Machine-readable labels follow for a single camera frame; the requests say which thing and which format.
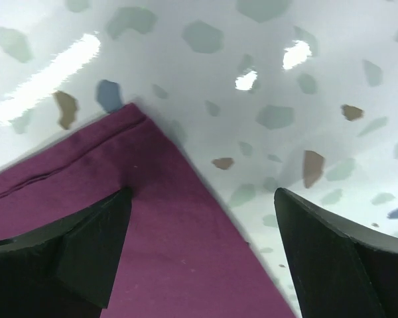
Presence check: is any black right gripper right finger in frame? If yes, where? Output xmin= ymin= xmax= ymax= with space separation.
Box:
xmin=274 ymin=187 xmax=398 ymax=318

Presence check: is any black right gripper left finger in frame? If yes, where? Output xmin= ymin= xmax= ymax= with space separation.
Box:
xmin=0 ymin=187 xmax=132 ymax=318

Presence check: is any purple cloth wrap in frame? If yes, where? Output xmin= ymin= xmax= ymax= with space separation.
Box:
xmin=0 ymin=104 xmax=292 ymax=318

